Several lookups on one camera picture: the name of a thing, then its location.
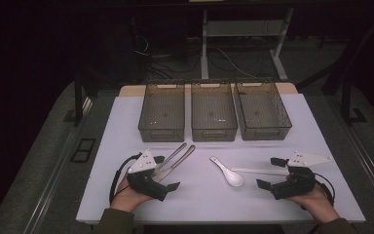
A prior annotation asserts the person's left hand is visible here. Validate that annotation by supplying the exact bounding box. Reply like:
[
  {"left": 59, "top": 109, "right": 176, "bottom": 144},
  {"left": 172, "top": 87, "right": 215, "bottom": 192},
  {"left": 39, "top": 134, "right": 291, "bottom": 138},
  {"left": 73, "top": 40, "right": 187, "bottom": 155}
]
[{"left": 110, "top": 175, "right": 154, "bottom": 214}]

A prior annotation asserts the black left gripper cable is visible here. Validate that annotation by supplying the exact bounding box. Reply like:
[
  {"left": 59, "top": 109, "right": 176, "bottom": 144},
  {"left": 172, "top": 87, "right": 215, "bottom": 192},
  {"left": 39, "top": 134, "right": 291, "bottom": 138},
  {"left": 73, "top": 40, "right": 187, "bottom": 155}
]
[{"left": 109, "top": 152, "right": 143, "bottom": 204}]

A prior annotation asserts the metal spoon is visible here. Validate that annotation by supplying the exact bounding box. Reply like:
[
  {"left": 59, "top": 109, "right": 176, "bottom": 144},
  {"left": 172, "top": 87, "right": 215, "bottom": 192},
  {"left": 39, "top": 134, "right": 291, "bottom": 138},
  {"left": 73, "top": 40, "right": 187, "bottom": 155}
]
[{"left": 154, "top": 141, "right": 188, "bottom": 176}]

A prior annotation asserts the dark transparent plastic bin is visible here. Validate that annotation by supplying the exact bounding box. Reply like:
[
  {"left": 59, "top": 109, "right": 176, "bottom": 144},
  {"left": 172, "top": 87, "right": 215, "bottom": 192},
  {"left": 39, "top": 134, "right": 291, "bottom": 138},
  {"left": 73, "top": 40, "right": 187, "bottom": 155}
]
[
  {"left": 190, "top": 81, "right": 239, "bottom": 143},
  {"left": 137, "top": 82, "right": 187, "bottom": 143},
  {"left": 233, "top": 80, "right": 293, "bottom": 141}
]

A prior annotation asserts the white floor cable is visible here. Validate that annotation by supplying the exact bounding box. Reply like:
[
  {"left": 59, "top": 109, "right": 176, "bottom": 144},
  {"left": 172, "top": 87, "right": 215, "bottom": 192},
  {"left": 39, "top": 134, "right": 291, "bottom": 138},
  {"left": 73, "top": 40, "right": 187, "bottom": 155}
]
[
  {"left": 218, "top": 48, "right": 257, "bottom": 79},
  {"left": 134, "top": 35, "right": 171, "bottom": 59}
]

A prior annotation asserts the black metal stand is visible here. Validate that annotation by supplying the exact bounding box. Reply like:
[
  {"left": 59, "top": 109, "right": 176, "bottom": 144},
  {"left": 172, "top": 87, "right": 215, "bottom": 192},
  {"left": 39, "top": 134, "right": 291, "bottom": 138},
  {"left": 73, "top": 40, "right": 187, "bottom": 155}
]
[
  {"left": 296, "top": 13, "right": 374, "bottom": 126},
  {"left": 62, "top": 69, "right": 94, "bottom": 128}
]

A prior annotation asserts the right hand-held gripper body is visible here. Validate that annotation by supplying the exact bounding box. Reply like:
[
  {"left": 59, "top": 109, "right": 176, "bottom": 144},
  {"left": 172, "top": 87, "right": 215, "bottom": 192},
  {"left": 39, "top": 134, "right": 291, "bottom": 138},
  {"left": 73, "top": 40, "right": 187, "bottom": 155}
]
[{"left": 270, "top": 149, "right": 334, "bottom": 201}]

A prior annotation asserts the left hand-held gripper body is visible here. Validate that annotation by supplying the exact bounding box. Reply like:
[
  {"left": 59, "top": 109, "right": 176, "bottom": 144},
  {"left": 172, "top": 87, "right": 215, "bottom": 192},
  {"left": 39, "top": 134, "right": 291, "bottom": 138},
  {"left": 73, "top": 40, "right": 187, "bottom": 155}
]
[{"left": 126, "top": 148, "right": 169, "bottom": 202}]

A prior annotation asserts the person's right hand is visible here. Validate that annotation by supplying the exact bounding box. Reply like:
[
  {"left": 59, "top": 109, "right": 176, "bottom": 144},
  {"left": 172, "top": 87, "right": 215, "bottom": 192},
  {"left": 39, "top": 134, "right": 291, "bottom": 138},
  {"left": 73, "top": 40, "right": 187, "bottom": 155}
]
[{"left": 285, "top": 183, "right": 340, "bottom": 224}]

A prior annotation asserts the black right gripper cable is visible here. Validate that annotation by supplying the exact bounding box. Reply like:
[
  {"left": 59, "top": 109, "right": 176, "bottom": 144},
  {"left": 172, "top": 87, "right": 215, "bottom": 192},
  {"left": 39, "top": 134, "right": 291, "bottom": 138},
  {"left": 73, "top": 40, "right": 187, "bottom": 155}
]
[{"left": 315, "top": 172, "right": 336, "bottom": 208}]

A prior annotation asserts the metal table knife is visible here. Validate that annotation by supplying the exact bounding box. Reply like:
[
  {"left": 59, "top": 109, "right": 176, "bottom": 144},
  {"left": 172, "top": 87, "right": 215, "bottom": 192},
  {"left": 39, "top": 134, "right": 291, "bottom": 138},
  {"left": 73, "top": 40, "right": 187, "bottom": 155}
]
[{"left": 151, "top": 144, "right": 197, "bottom": 183}]

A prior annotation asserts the bundle of black floor cables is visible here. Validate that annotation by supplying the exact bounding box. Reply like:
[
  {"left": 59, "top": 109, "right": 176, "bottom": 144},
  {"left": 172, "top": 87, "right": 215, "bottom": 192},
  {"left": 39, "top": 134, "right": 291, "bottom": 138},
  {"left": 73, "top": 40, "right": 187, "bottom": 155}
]
[{"left": 145, "top": 48, "right": 203, "bottom": 81}]

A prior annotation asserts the white metal desk frame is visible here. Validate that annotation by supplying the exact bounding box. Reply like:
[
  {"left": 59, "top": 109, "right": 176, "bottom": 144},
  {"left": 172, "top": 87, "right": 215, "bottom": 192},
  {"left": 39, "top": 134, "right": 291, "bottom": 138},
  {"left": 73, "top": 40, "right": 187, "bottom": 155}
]
[{"left": 200, "top": 8, "right": 295, "bottom": 82}]

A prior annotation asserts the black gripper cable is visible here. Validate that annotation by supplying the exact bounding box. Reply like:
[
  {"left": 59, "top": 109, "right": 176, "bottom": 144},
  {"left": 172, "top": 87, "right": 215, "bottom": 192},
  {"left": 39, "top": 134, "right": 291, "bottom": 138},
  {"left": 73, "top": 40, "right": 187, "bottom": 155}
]
[
  {"left": 315, "top": 172, "right": 336, "bottom": 208},
  {"left": 109, "top": 152, "right": 143, "bottom": 204}
]

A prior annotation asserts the white chopstick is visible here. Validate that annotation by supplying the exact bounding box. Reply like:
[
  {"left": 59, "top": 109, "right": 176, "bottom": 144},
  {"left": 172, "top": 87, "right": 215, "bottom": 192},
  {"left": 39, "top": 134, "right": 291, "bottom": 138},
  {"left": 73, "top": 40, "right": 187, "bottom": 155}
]
[
  {"left": 231, "top": 167, "right": 291, "bottom": 174},
  {"left": 232, "top": 169, "right": 290, "bottom": 176}
]

